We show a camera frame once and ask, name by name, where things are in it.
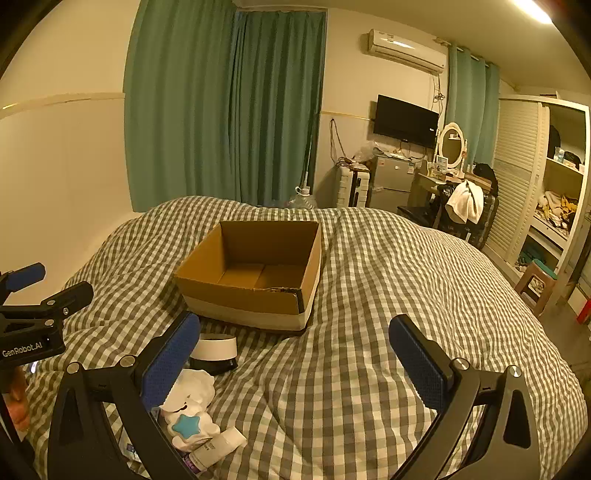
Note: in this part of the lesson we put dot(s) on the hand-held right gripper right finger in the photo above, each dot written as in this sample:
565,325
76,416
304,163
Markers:
419,364

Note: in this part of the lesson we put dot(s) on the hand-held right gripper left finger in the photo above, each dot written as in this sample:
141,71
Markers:
171,364

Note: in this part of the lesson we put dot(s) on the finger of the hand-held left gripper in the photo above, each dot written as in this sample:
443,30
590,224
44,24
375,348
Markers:
27,275
69,299

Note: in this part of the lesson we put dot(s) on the white plush toy blue star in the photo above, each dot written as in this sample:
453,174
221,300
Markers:
191,392

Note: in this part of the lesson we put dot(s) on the white round cup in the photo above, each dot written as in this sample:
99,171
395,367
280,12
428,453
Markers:
214,350

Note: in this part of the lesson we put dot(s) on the cardboard box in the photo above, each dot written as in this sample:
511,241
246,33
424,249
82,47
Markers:
240,301

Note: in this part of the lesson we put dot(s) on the white squeeze tube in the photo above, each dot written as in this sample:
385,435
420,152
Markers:
217,446

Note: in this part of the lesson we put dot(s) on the blue and white small box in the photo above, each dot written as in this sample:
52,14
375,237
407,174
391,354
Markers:
131,451

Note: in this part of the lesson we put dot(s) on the person's left hand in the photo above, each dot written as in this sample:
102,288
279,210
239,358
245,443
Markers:
18,410

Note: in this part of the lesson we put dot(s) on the grey checked blanket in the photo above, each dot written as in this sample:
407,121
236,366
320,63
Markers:
369,277

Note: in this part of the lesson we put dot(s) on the small plastic stool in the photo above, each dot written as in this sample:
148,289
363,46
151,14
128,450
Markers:
535,281

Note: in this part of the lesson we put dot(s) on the black chair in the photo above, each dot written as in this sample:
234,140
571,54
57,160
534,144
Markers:
443,221

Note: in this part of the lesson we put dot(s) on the white towel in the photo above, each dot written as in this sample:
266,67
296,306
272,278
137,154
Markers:
464,203

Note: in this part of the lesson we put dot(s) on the small red item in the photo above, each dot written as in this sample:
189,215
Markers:
584,311

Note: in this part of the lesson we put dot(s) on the white dressing desk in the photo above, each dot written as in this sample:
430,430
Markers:
427,184

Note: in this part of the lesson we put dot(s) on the small silver fridge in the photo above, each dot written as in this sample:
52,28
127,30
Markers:
392,182

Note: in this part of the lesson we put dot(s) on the white suitcase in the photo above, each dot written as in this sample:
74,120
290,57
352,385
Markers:
353,187

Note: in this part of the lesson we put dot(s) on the black bag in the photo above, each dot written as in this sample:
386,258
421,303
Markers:
485,174

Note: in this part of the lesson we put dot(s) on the large clear water bottle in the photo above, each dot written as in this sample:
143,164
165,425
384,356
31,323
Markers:
304,199

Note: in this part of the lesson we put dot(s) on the white shelf unit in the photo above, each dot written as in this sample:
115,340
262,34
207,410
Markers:
515,175

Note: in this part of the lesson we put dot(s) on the wide green curtain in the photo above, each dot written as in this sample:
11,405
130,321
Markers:
180,115

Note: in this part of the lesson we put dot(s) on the clear plastic bag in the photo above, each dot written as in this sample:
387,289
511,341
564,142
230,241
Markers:
369,150

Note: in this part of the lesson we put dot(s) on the white oval vanity mirror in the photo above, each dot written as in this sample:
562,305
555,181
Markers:
451,143

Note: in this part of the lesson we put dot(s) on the narrow green curtain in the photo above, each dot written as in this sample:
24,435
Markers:
473,106

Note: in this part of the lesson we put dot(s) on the white air conditioner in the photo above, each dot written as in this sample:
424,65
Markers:
406,50

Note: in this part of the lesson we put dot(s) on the ceiling tube light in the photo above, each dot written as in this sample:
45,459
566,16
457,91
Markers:
535,11

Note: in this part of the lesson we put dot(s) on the black wall television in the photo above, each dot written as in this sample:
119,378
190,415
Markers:
406,121

